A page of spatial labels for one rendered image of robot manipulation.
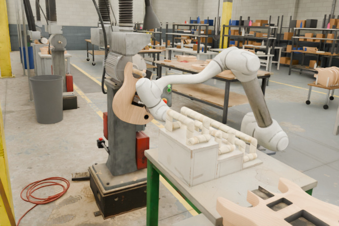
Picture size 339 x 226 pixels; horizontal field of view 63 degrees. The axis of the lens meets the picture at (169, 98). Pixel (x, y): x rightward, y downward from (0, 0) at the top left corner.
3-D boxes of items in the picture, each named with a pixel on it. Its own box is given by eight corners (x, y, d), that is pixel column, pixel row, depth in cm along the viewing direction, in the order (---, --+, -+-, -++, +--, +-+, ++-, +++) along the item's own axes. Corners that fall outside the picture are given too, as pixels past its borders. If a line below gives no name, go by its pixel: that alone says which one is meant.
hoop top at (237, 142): (214, 135, 150) (215, 129, 149) (219, 134, 152) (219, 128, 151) (241, 149, 134) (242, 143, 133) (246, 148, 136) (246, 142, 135)
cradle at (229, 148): (213, 153, 127) (214, 147, 126) (231, 148, 133) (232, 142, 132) (218, 156, 124) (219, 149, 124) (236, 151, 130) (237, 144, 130)
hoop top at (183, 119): (164, 115, 130) (164, 108, 129) (170, 114, 131) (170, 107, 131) (189, 128, 113) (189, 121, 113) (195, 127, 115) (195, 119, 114)
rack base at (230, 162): (181, 155, 146) (182, 138, 143) (206, 148, 154) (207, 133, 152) (216, 179, 124) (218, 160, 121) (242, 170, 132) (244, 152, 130)
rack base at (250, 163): (205, 149, 154) (205, 147, 154) (225, 144, 162) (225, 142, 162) (242, 170, 132) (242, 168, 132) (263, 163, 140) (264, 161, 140)
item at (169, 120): (164, 130, 132) (164, 111, 129) (169, 129, 133) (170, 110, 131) (167, 132, 129) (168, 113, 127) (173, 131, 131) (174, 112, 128)
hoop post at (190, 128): (184, 143, 118) (185, 122, 116) (190, 142, 120) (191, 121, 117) (188, 146, 115) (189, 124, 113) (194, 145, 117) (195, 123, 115)
